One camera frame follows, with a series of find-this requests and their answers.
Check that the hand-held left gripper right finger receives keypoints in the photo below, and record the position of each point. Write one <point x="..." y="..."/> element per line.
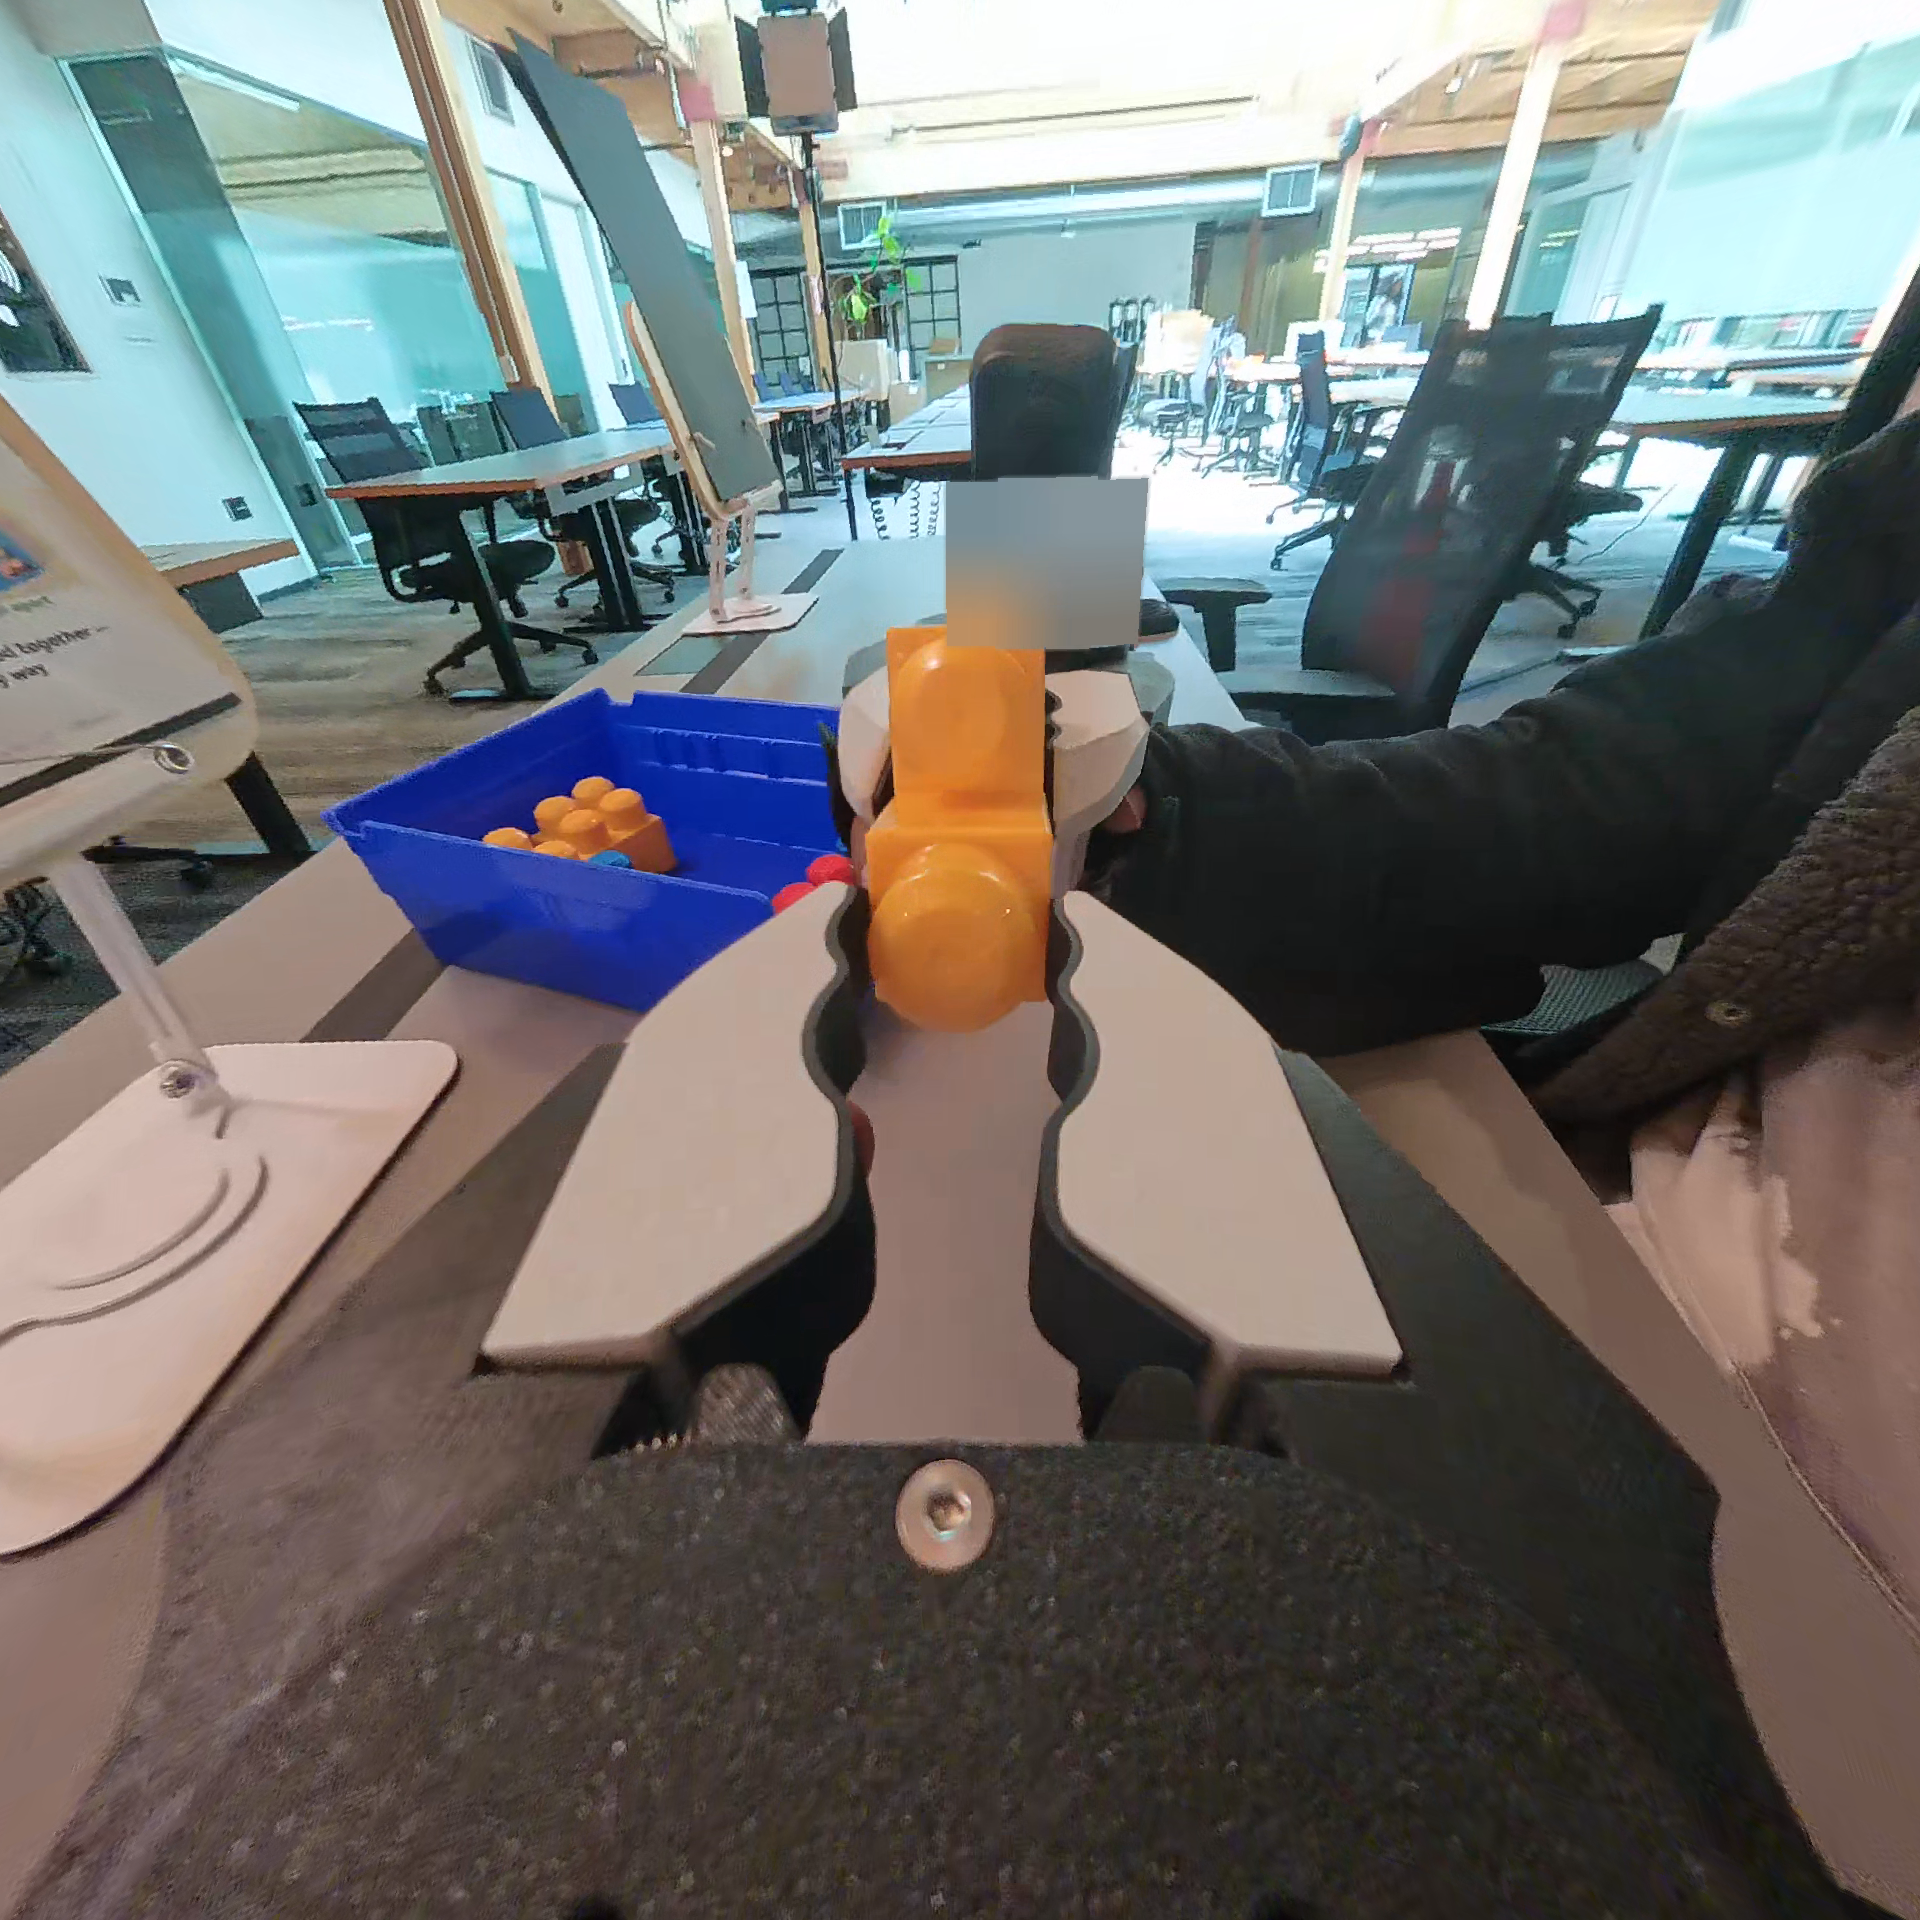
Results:
<point x="1214" y="1200"/>

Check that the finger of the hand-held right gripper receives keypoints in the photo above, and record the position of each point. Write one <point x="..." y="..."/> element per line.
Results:
<point x="1094" y="750"/>
<point x="859" y="750"/>

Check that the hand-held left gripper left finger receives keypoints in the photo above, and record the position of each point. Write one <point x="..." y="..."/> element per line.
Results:
<point x="675" y="1185"/>

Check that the yellow two-stud mega block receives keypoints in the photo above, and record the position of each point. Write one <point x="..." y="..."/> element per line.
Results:
<point x="961" y="721"/>

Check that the yellow one-stud mega block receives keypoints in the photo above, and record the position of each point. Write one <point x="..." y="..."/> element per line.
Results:
<point x="961" y="931"/>

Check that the pile of yellow mega blocks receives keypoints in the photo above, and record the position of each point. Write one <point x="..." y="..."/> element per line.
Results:
<point x="585" y="824"/>

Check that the blue plastic bin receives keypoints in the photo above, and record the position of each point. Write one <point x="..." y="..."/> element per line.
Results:
<point x="494" y="914"/>

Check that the person's right forearm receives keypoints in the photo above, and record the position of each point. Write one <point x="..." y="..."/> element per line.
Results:
<point x="1425" y="870"/>

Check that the red mega block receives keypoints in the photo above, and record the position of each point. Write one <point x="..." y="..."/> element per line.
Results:
<point x="818" y="882"/>

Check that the person's right hand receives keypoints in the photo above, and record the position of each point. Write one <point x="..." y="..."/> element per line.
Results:
<point x="1130" y="810"/>

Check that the green potted plant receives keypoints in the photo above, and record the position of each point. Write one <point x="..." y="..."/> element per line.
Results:
<point x="882" y="270"/>

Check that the studio light panel on pole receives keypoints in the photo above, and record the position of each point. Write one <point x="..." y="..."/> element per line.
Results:
<point x="795" y="69"/>

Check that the wooden document stand white base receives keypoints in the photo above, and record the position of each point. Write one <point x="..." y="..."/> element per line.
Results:
<point x="645" y="254"/>
<point x="195" y="1245"/>

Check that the wooden top office desk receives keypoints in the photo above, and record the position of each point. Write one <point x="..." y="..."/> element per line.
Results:
<point x="494" y="469"/>

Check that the person's dark fleece jacket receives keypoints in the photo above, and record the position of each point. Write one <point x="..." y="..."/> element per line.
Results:
<point x="1770" y="961"/>

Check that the person's pale garment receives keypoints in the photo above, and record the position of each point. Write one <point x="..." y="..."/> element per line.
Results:
<point x="1801" y="1425"/>

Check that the printed instruction sheet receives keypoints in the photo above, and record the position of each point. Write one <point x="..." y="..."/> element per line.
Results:
<point x="91" y="645"/>

